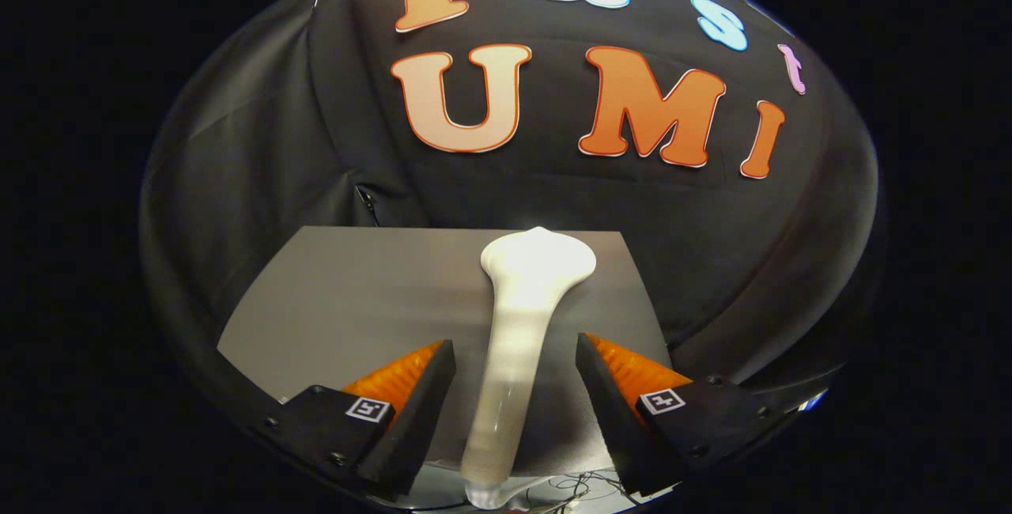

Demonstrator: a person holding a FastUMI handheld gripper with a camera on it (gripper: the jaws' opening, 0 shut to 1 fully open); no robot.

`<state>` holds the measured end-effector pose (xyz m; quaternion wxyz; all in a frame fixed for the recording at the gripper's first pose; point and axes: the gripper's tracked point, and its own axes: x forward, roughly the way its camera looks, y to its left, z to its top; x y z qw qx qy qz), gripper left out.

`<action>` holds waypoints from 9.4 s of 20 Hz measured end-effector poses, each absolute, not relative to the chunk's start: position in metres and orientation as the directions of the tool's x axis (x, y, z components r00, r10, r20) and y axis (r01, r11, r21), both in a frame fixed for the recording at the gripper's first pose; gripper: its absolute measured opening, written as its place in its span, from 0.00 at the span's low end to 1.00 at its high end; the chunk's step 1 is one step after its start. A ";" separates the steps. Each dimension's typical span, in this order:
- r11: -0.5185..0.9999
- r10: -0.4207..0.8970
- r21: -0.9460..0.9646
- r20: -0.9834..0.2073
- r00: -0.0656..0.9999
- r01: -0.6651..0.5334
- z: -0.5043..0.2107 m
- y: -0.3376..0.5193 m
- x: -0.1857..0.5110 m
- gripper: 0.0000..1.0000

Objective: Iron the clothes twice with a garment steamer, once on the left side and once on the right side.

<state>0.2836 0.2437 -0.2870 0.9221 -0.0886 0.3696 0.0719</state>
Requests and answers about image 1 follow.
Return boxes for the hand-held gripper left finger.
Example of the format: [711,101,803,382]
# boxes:
[253,340,458,499]

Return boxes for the grey drawer cabinet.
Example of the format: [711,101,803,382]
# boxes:
[217,227,673,493]

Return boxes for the white garment steamer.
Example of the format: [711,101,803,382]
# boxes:
[460,227,598,509]

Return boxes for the thin black cables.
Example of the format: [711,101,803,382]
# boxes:
[546,473,627,512]

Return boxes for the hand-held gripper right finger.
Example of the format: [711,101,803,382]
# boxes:
[576,332,791,497]

